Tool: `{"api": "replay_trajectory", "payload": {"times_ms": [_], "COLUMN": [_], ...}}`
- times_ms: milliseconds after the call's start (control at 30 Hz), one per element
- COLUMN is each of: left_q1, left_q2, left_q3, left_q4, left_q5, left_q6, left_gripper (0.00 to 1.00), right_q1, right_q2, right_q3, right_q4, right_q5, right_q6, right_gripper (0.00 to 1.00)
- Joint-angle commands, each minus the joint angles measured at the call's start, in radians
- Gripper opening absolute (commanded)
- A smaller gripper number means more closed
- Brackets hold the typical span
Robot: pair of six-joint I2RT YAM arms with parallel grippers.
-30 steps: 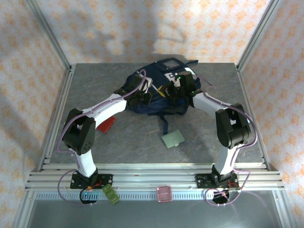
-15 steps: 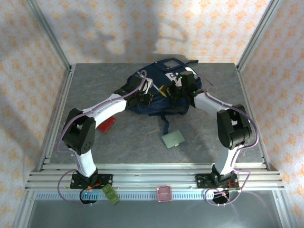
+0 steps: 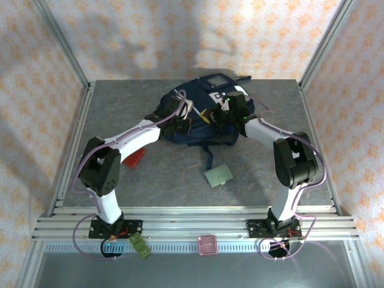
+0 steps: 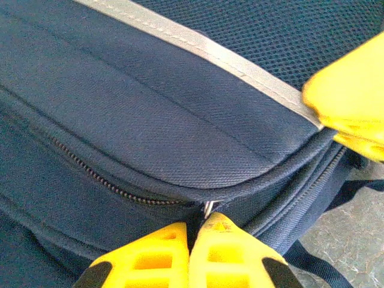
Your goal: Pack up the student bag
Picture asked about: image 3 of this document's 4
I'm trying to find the navy student backpack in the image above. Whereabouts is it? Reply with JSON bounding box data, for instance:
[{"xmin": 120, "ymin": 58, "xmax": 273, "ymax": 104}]
[{"xmin": 158, "ymin": 73, "xmax": 256, "ymax": 171}]

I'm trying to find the red wallet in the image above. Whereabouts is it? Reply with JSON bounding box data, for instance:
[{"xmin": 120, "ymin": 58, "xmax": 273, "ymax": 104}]
[{"xmin": 122, "ymin": 147, "xmax": 147, "ymax": 169}]

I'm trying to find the pale green card holder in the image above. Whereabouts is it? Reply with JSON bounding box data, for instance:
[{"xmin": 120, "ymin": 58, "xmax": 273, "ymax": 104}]
[{"xmin": 203, "ymin": 163, "xmax": 234, "ymax": 189}]

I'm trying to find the green three-button pad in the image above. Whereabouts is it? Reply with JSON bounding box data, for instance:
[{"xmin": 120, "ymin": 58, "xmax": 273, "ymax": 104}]
[{"xmin": 128, "ymin": 232, "xmax": 151, "ymax": 259}]

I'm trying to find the pink square box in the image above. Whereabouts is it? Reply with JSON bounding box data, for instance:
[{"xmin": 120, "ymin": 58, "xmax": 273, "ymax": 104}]
[{"xmin": 197, "ymin": 235, "xmax": 217, "ymax": 256}]

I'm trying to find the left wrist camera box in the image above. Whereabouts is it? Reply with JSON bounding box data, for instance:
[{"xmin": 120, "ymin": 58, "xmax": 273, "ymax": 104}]
[{"xmin": 179, "ymin": 100, "xmax": 195, "ymax": 120}]

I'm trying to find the aluminium table side rail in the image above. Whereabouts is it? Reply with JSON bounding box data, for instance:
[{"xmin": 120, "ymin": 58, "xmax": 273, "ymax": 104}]
[
  {"xmin": 44, "ymin": 82, "xmax": 97, "ymax": 217},
  {"xmin": 298, "ymin": 80, "xmax": 343, "ymax": 217}
]

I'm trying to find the aluminium mounting rail beam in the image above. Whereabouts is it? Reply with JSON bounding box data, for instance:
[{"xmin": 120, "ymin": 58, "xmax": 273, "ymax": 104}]
[{"xmin": 31, "ymin": 205, "xmax": 359, "ymax": 242}]

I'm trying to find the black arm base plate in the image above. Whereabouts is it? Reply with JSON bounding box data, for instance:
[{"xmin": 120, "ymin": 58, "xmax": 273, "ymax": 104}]
[
  {"xmin": 89, "ymin": 220, "xmax": 143, "ymax": 239},
  {"xmin": 247, "ymin": 218, "xmax": 302, "ymax": 239}
]

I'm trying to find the aluminium frame post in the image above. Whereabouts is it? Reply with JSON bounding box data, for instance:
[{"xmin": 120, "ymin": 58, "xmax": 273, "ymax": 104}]
[
  {"xmin": 299, "ymin": 0, "xmax": 358, "ymax": 91},
  {"xmin": 31, "ymin": 0, "xmax": 92, "ymax": 91}
]

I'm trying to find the slotted grey cable duct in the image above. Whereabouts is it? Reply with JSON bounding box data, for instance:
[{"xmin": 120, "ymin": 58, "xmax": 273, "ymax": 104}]
[{"xmin": 44, "ymin": 242, "xmax": 290, "ymax": 254}]

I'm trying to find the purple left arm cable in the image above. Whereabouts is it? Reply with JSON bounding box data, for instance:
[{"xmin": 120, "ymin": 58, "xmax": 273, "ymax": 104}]
[{"xmin": 70, "ymin": 89, "xmax": 188, "ymax": 262}]

